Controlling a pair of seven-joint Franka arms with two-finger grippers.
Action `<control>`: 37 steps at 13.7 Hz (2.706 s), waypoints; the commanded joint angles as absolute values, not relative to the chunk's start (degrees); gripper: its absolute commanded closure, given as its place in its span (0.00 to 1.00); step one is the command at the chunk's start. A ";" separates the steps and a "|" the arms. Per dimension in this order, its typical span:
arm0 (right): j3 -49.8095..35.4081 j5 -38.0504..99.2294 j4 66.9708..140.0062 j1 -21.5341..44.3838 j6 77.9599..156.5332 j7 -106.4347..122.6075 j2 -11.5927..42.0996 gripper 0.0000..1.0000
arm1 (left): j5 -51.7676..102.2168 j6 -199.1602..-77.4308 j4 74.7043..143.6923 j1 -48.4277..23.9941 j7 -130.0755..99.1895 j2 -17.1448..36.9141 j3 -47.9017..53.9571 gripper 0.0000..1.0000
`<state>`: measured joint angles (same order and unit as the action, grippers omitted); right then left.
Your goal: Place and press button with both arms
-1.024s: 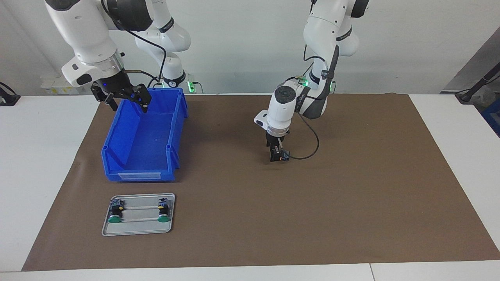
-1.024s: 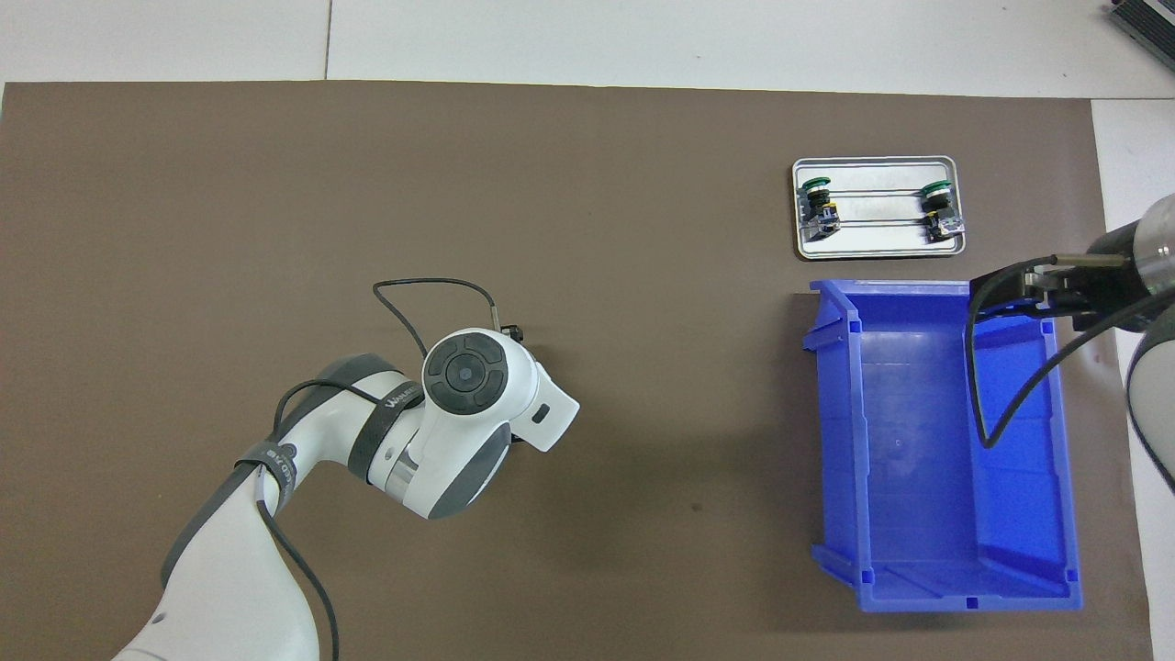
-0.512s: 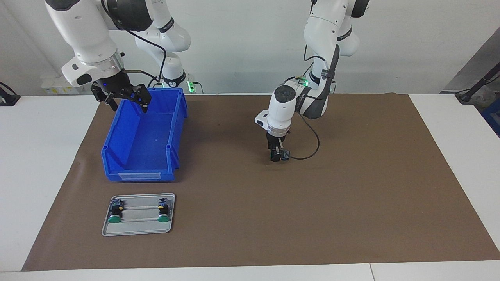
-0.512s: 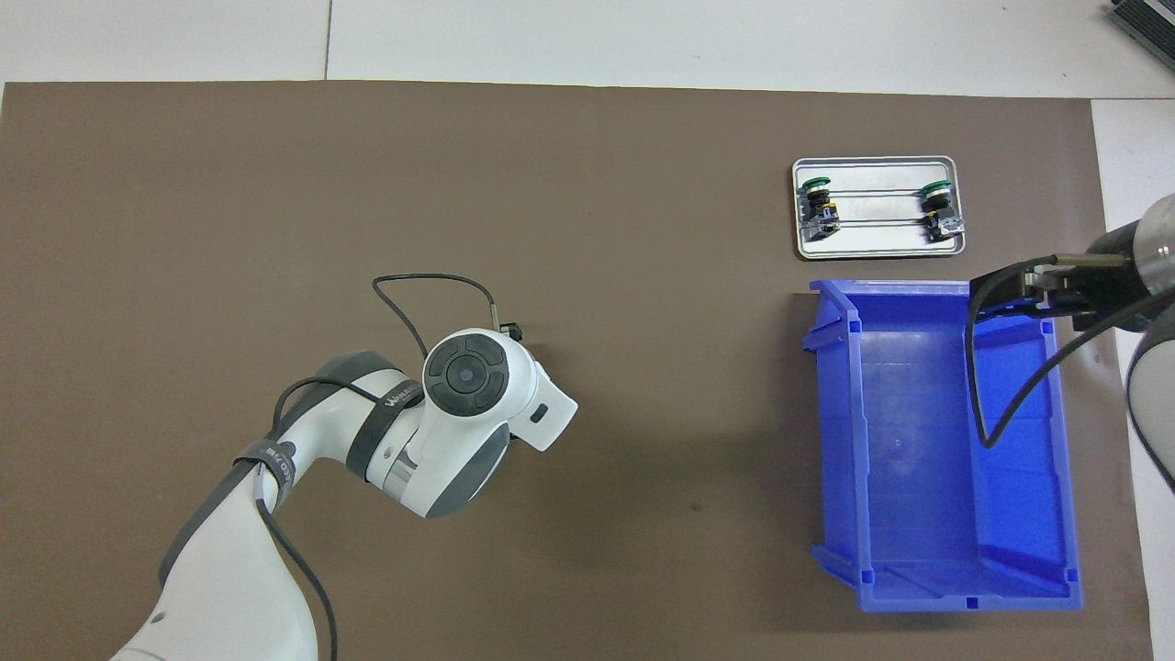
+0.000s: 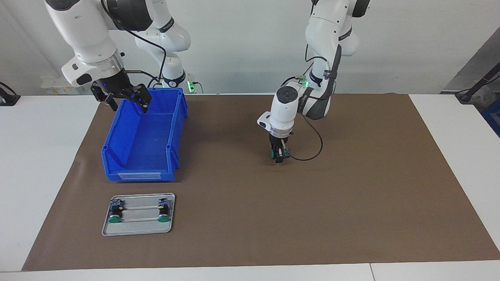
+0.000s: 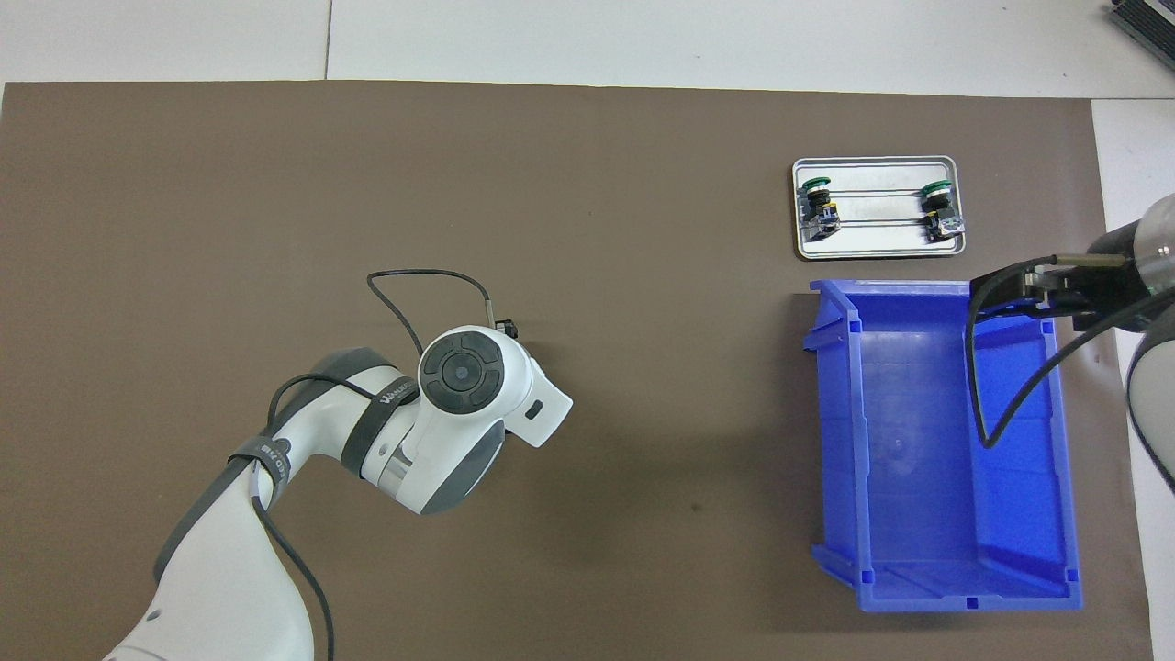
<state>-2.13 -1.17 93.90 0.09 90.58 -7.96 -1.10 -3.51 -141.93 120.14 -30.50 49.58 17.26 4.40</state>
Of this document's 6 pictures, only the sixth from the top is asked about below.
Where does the green push button switch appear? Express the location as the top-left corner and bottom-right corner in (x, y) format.
(920, 181), (965, 243)
(799, 175), (843, 241)

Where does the blue plastic storage bin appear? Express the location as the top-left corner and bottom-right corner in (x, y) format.
(802, 278), (1084, 614)

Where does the brown table mat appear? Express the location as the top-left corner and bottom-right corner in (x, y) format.
(0, 81), (1156, 661)

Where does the silver metal tray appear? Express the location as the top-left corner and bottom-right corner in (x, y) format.
(791, 155), (968, 261)

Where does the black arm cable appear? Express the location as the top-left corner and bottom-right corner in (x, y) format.
(966, 254), (1175, 451)
(229, 268), (501, 661)

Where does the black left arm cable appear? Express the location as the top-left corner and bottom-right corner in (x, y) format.
(229, 268), (501, 661)

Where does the dark ribbed device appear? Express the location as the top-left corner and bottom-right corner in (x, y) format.
(1106, 0), (1175, 47)

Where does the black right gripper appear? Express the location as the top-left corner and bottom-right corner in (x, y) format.
(970, 228), (1159, 333)

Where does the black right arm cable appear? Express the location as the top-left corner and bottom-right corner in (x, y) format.
(966, 254), (1175, 451)

